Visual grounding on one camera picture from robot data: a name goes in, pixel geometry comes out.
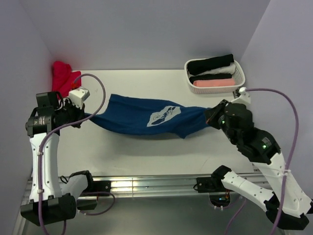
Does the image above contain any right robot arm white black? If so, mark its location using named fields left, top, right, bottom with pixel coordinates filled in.
left=204, top=100, right=313, bottom=231

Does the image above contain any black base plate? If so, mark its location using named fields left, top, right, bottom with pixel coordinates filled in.
left=193, top=177, right=225, bottom=193
left=91, top=180, right=111, bottom=196

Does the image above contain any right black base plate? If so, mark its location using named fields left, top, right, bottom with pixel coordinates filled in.
left=193, top=177, right=225, bottom=193

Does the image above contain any aluminium rail frame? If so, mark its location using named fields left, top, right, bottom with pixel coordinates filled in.
left=12, top=88, right=294, bottom=235

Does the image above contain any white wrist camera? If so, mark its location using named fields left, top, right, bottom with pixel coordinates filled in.
left=67, top=87, right=90, bottom=109
left=231, top=87, right=251, bottom=106

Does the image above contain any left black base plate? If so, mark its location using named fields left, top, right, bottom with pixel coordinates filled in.
left=91, top=180, right=111, bottom=196

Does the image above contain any black rolled shirt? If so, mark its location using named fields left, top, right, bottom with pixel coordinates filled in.
left=189, top=73, right=232, bottom=84
left=186, top=54, right=234, bottom=75

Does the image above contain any white rolled shirt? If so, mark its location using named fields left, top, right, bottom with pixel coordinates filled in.
left=200, top=63, right=236, bottom=75

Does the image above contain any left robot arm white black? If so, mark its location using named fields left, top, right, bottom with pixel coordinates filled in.
left=21, top=87, right=95, bottom=226

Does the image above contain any blue Mickey Mouse t-shirt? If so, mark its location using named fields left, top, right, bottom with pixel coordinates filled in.
left=90, top=94, right=209, bottom=139

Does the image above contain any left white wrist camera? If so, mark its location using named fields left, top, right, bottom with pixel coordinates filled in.
left=67, top=87, right=90, bottom=109

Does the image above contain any top black rolled shirt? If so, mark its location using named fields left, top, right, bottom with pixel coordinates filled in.
left=186, top=54, right=234, bottom=75

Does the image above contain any red t-shirt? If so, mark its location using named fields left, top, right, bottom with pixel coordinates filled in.
left=52, top=61, right=81, bottom=97

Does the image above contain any pink rolled shirt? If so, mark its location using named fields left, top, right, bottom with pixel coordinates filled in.
left=193, top=78, right=236, bottom=88

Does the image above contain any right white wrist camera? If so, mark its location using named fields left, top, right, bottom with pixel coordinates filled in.
left=231, top=87, right=251, bottom=106

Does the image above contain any white plastic basket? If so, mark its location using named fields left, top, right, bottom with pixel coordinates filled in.
left=184, top=58, right=246, bottom=94

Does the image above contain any lower black rolled shirt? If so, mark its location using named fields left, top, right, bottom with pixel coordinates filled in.
left=189, top=73, right=232, bottom=84

